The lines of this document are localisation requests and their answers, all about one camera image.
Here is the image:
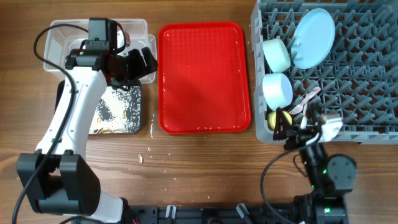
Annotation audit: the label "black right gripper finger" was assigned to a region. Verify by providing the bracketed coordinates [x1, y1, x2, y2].
[273, 108, 293, 140]
[308, 103, 322, 126]

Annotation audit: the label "white plastic spoon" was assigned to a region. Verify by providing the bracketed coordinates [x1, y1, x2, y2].
[300, 102, 308, 130]

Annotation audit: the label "white plastic fork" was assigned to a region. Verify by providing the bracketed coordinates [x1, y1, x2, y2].
[289, 87, 321, 115]

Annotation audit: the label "yellow plastic cup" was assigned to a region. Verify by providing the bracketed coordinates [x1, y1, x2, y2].
[267, 111, 293, 131]

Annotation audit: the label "light blue bowl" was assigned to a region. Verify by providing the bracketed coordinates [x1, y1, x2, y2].
[262, 73, 293, 111]

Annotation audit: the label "rice and food scraps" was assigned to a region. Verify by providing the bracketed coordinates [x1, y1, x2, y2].
[89, 86, 142, 134]

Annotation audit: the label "green bowl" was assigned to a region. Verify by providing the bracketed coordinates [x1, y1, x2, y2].
[262, 39, 291, 73]

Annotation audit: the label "light blue plate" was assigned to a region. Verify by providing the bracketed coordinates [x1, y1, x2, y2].
[291, 8, 335, 69]

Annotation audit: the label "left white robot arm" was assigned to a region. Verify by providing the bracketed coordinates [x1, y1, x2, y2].
[12, 18, 158, 223]

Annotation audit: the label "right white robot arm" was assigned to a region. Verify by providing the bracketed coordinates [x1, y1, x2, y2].
[272, 106, 357, 223]

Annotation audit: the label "black food waste tray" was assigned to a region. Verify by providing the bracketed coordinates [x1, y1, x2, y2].
[55, 79, 143, 136]

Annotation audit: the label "grey dishwasher rack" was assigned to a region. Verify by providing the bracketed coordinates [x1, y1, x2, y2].
[251, 1, 397, 144]

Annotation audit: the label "clear plastic waste bin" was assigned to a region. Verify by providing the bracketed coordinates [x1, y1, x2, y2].
[43, 19, 157, 84]

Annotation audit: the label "red plastic tray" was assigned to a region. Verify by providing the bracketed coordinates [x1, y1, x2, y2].
[158, 21, 251, 134]

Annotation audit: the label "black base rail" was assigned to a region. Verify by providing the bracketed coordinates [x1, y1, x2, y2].
[71, 203, 348, 224]

